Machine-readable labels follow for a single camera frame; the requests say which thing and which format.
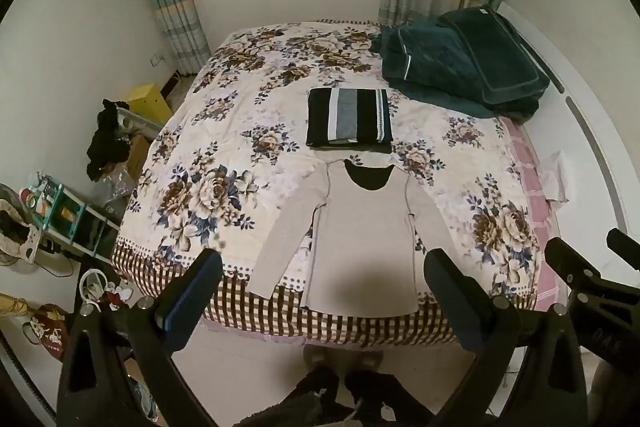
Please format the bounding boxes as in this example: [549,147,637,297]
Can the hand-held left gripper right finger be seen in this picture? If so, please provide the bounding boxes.
[422,248,588,427]

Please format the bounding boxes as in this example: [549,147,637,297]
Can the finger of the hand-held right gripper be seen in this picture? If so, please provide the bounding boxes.
[544,237,601,294]
[606,228,640,264]

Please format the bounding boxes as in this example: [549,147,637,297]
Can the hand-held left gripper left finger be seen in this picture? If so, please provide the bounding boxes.
[56,248,224,427]

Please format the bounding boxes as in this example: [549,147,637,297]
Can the beige long-sleeve shirt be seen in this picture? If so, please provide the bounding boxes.
[248,152,468,315]

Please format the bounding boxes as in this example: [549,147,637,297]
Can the black hanging clothes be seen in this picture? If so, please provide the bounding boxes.
[86,98,132,182]

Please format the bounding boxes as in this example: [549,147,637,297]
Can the pink checked bed sheet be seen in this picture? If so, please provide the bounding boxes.
[500,117,568,313]

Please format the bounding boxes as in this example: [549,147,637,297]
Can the white crumpled cloth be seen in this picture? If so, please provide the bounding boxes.
[537,152,573,202]

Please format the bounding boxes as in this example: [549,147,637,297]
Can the person's right leg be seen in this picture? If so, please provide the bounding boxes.
[345,349,433,427]

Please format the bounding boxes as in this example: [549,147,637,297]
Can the person's leg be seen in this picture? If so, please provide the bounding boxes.
[345,349,433,427]
[240,345,346,427]

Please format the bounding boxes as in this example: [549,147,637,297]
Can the white headboard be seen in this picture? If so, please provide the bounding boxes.
[495,2,640,258]

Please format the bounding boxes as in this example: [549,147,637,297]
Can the clear plastic bag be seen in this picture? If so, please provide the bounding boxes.
[92,169,138,223]

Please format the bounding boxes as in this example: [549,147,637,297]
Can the red printed bag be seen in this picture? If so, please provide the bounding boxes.
[22,304,68,360]

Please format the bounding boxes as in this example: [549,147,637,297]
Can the teal storage shelf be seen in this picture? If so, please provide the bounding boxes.
[20,174,121,258]

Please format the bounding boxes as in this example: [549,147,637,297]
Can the person's left leg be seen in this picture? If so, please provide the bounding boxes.
[240,345,346,427]

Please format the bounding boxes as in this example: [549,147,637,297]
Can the cardboard box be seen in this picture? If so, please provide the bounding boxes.
[125,134,153,180]

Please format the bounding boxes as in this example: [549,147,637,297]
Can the floral bed blanket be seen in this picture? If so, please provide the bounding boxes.
[110,19,543,348]

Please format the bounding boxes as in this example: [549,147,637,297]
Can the round electric fan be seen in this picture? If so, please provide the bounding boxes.
[0,184,41,275]

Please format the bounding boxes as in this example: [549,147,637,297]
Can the grey metal rack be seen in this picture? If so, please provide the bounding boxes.
[115,102,166,142]

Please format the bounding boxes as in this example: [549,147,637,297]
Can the black grey striped folded sweater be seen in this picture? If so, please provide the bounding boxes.
[306,87,394,152]

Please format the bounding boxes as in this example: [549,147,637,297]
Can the yellow box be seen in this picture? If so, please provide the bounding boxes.
[126,83,174,128]

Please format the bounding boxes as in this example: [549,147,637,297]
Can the dark green pillow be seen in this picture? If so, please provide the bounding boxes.
[437,7,551,105]

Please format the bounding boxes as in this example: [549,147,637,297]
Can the dark green quilt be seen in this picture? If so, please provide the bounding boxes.
[372,19,541,120]

